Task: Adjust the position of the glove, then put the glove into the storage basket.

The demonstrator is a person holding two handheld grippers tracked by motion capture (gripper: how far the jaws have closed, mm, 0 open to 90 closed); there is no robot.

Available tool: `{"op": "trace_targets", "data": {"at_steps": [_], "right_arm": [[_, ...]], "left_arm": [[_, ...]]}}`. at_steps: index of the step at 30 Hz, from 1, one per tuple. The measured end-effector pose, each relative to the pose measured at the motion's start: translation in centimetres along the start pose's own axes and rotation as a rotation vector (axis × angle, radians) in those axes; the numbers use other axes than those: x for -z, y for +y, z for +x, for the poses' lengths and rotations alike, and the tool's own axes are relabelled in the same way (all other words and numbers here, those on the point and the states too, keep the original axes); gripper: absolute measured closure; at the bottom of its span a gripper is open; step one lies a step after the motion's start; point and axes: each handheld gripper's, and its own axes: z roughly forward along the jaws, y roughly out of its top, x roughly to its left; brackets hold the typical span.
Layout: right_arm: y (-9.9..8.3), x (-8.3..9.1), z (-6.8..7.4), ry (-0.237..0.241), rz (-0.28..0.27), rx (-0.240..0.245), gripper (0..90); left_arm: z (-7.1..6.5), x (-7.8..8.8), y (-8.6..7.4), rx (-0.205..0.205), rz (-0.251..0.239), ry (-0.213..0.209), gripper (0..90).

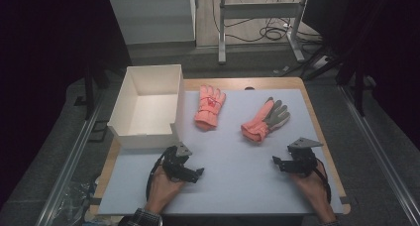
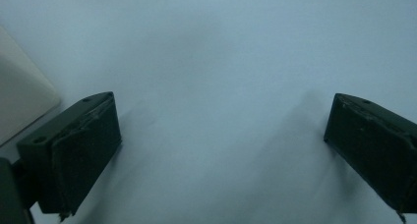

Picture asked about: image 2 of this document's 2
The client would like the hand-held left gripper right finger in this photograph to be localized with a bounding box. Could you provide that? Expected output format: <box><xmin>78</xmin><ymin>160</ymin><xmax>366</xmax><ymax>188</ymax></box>
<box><xmin>323</xmin><ymin>92</ymin><xmax>417</xmax><ymax>214</ymax></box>

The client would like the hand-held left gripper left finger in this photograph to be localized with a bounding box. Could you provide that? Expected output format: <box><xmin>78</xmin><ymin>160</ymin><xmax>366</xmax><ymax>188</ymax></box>
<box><xmin>17</xmin><ymin>91</ymin><xmax>123</xmax><ymax>217</ymax></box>

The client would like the white box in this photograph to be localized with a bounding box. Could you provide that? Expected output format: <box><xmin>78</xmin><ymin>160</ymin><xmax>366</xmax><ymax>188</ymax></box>
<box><xmin>0</xmin><ymin>26</ymin><xmax>62</xmax><ymax>147</ymax></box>

